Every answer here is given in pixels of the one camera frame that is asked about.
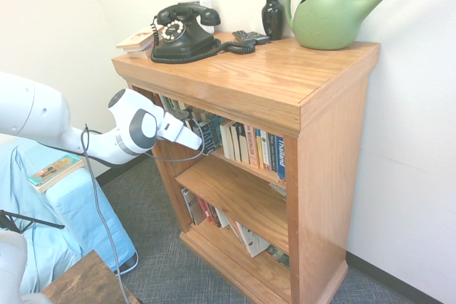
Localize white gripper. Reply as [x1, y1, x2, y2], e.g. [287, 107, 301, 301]
[155, 110, 203, 151]

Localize Greg Bear paperback book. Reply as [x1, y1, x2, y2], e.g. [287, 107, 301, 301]
[198, 115, 229, 157]

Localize black spine book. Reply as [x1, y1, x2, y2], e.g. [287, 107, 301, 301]
[229, 122, 243, 162]

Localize cream white book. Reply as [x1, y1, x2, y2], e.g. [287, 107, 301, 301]
[237, 125, 250, 164]

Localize orange Washington book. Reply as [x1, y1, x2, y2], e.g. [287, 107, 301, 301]
[244, 125, 259, 169]

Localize brown cover book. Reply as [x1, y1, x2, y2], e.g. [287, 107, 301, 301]
[185, 189, 208, 226]

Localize yellow white spine book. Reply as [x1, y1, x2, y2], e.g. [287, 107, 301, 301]
[255, 128, 267, 170]

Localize dark blue spine book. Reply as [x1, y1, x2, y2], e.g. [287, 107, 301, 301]
[265, 132, 279, 173]

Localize white book red picture cover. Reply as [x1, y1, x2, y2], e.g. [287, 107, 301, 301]
[115, 26, 165, 51]

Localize blue Thailand book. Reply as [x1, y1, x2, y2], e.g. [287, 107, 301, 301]
[276, 135, 286, 181]

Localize grey white thin book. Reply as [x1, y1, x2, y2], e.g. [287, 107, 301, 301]
[227, 215, 244, 241]

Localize teal cover book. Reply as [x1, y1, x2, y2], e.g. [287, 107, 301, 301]
[27, 153, 86, 194]

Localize white book red lips cover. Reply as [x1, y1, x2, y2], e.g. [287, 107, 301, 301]
[237, 221, 271, 258]

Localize large dark green book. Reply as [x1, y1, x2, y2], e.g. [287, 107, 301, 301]
[265, 243, 290, 269]

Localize white text cover paperback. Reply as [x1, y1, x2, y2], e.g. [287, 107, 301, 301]
[219, 120, 234, 159]

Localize black rotary telephone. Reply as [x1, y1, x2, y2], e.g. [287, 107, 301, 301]
[151, 3, 224, 59]

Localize black remote control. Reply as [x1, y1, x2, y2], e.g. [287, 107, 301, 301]
[232, 29, 271, 46]

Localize light blue cloth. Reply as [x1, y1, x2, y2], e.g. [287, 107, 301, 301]
[0, 136, 138, 296]

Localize wooden oak bookcase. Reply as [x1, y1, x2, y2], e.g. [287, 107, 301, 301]
[111, 31, 381, 304]

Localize black ceramic vase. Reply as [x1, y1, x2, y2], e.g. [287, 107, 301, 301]
[261, 0, 285, 41]

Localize thin black stand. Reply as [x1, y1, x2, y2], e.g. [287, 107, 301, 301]
[0, 209, 66, 234]

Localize dark brown wooden table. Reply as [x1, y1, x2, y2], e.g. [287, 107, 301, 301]
[41, 249, 142, 304]

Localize green plastic watering can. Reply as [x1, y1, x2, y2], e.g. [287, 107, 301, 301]
[284, 0, 432, 51]

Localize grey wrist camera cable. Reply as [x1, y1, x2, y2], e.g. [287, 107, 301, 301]
[80, 118, 207, 304]

